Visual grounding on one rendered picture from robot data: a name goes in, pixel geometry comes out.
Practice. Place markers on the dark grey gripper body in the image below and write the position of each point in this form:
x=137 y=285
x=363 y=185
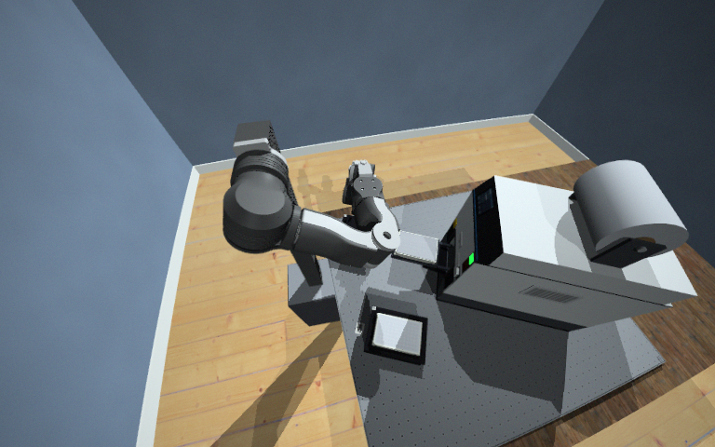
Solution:
x=347 y=190

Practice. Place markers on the black rectangular frame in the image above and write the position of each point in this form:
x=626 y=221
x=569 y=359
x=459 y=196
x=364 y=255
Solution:
x=349 y=220
x=375 y=350

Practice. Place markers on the grey cylinder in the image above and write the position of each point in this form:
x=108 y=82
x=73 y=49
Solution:
x=619 y=200

